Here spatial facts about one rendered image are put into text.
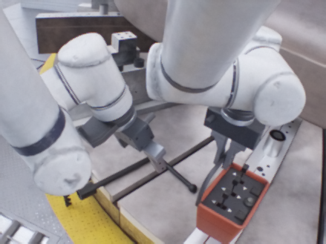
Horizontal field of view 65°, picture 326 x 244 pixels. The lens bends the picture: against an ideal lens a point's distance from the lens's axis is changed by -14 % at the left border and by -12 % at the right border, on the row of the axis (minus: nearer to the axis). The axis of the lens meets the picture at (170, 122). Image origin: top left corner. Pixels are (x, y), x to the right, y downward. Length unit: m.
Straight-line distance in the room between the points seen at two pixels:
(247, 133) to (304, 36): 0.75
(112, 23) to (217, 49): 2.49
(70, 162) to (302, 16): 1.13
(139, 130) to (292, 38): 0.87
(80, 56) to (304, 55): 0.91
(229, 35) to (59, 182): 0.28
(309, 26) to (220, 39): 1.08
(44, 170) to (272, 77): 0.33
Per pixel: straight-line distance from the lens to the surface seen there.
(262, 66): 0.43
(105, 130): 0.57
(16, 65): 0.32
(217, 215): 0.71
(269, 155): 1.27
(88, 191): 1.44
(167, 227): 1.37
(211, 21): 0.21
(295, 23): 1.30
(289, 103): 0.43
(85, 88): 0.50
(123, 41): 1.74
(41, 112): 0.35
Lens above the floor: 1.47
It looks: 37 degrees down
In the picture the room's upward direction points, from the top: 8 degrees clockwise
